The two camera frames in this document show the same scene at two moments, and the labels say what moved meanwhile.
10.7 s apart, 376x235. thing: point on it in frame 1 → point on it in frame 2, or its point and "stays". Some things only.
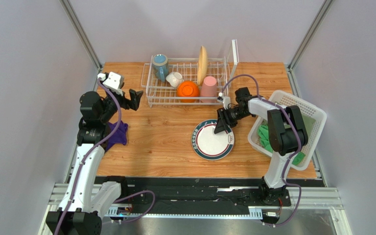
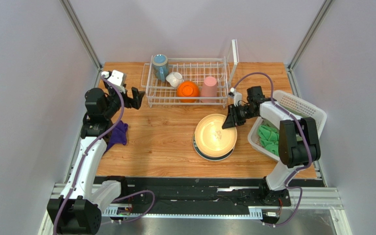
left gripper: [126, 104] stays
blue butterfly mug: [160, 65] stays
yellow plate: [202, 65] → [211, 138]
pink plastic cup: [209, 89] stays
